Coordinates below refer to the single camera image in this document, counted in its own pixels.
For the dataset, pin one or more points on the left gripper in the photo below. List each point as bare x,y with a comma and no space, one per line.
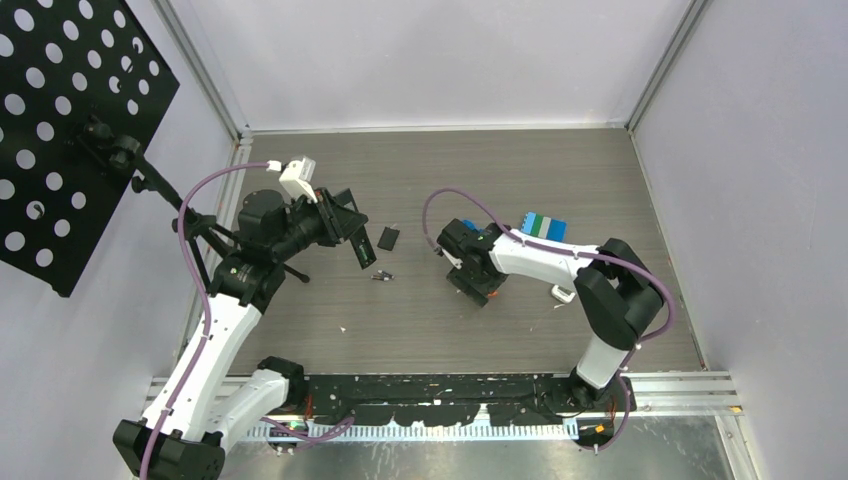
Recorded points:
338,222

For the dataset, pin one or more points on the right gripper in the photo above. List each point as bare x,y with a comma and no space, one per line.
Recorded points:
477,292

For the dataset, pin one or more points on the black remote control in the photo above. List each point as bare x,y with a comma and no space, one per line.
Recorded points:
362,248

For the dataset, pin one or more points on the black battery cover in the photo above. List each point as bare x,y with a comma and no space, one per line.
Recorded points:
388,239

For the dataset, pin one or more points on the white air conditioner remote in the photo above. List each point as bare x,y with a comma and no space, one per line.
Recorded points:
562,295

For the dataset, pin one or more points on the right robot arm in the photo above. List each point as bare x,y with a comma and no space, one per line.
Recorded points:
619,296

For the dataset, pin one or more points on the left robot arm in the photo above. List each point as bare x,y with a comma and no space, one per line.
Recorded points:
184,433

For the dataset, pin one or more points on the blue toy car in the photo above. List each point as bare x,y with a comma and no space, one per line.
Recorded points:
469,224

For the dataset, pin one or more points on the blue green brick block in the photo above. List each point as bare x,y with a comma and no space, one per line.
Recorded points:
544,227

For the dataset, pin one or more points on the black tripod stand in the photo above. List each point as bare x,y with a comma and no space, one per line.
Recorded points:
179,205

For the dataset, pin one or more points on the black perforated board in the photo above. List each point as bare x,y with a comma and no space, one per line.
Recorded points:
69,68

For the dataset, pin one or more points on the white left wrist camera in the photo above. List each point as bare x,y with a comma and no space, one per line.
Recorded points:
295,177

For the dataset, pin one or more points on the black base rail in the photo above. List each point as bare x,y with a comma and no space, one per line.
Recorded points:
442,400

